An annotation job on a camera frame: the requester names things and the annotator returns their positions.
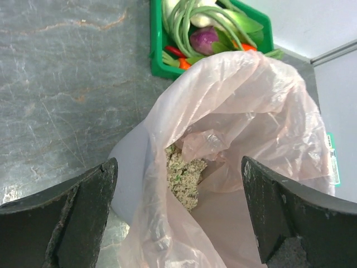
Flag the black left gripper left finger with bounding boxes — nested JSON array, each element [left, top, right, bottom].
[[1, 158, 118, 267]]

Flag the purple onion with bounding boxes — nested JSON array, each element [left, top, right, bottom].
[[189, 26, 219, 55]]

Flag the green plastic vegetable crate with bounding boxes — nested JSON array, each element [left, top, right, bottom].
[[149, 1, 274, 80]]

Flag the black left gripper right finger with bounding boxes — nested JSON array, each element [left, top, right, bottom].
[[241, 156, 356, 267]]

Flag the bok choy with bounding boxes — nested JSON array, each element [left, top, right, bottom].
[[190, 1, 263, 34]]

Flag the cat litter in bag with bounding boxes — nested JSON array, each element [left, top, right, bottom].
[[165, 145, 207, 212]]

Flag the aluminium frame post right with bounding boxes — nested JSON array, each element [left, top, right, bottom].
[[310, 39, 357, 66]]

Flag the small orange carrot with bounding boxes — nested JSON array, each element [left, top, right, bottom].
[[178, 58, 191, 70]]

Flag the long green beans bundle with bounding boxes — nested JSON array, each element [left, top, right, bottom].
[[162, 1, 262, 58]]

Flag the teal box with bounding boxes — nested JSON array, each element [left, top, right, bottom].
[[327, 132, 341, 186]]

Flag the green spinach leaves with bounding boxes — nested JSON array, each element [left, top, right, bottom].
[[185, 27, 284, 65]]

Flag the white radish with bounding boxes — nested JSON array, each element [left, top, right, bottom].
[[161, 0, 181, 25]]

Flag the red chili pepper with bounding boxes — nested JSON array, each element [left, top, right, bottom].
[[165, 46, 186, 59]]

